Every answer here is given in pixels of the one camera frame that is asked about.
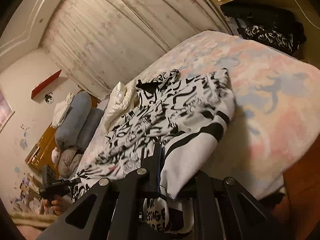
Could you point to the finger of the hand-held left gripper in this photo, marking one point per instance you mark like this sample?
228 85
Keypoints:
76 182

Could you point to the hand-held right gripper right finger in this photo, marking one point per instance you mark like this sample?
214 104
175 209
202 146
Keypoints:
203 192

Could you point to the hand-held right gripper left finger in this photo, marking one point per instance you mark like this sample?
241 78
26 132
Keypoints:
155 175

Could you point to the black white printed jacket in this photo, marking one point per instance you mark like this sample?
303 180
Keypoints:
155 110

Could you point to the person's left forearm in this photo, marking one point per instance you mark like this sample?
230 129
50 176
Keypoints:
27 220

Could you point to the black clothes pile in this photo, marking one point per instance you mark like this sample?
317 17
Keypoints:
262 17

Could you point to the person's left hand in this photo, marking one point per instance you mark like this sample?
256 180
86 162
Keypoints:
56 207

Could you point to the grey pillow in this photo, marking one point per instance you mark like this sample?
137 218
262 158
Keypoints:
70 161

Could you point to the pink plush toy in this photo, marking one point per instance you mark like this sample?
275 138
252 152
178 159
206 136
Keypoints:
55 156

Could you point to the cluttered small items pile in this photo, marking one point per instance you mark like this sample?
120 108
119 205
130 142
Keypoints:
25 192

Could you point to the wooden headboard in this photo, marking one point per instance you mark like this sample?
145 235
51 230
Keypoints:
42 142

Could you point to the person's pink garment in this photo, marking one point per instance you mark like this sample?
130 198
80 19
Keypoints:
30 233

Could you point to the blue bolster pillow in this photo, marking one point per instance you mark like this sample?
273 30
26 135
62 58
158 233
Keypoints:
75 115
91 127

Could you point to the white folded cloth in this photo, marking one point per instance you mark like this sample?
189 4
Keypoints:
61 112

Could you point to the cream shiny puffer jacket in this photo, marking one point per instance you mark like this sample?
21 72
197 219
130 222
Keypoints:
116 105

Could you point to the pastel patterned blanket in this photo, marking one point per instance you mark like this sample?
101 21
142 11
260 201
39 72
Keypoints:
262 80

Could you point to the beige curtain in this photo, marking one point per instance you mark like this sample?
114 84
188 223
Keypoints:
125 30

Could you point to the black white patterned cloth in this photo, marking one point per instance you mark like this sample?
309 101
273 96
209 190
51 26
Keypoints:
270 38

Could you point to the white cardboard box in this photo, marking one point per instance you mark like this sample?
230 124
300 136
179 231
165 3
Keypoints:
230 25

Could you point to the blue flower wall stickers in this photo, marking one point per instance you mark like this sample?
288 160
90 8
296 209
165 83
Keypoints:
23 143

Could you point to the cartoon face wall sticker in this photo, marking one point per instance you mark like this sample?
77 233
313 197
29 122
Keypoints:
49 99

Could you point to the framed wall picture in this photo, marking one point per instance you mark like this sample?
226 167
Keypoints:
5 110

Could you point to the red wall shelf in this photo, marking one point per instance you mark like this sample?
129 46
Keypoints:
45 85

